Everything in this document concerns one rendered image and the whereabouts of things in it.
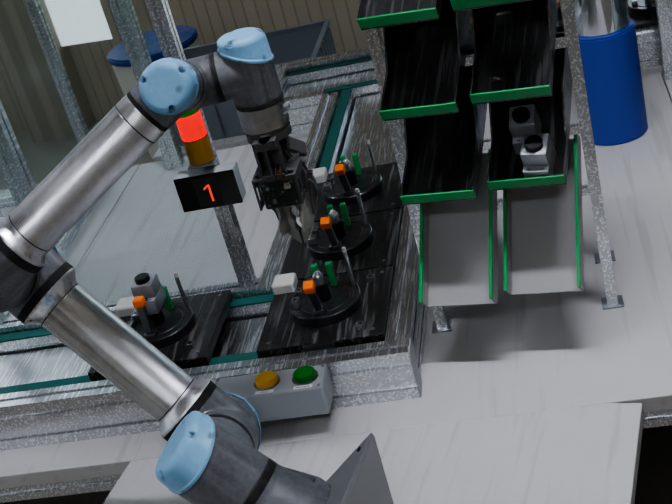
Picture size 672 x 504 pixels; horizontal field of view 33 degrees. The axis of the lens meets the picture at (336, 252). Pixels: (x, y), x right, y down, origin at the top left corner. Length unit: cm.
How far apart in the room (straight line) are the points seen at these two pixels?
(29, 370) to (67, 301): 66
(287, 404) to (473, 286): 39
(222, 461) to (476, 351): 66
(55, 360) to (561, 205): 108
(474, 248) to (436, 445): 36
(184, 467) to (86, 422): 60
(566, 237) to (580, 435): 36
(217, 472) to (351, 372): 47
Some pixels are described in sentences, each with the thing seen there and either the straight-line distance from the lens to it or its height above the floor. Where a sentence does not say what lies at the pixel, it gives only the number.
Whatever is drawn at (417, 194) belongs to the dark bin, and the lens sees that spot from 195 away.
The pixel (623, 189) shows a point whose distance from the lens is 260.
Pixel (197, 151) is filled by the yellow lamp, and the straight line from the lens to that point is 217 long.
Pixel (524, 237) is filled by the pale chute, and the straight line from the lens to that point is 205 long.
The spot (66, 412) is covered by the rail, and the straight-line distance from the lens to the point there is 222.
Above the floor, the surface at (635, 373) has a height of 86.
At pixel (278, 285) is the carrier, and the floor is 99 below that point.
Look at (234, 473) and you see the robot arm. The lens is 165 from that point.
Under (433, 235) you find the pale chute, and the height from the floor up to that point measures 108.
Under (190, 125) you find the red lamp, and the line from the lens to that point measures 215.
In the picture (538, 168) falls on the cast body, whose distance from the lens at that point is 192.
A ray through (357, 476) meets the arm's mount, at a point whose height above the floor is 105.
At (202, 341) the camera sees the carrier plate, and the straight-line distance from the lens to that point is 219.
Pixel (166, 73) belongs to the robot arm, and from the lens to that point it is 157.
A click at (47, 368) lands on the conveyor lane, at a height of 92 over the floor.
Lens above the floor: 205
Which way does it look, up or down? 27 degrees down
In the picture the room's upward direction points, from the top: 16 degrees counter-clockwise
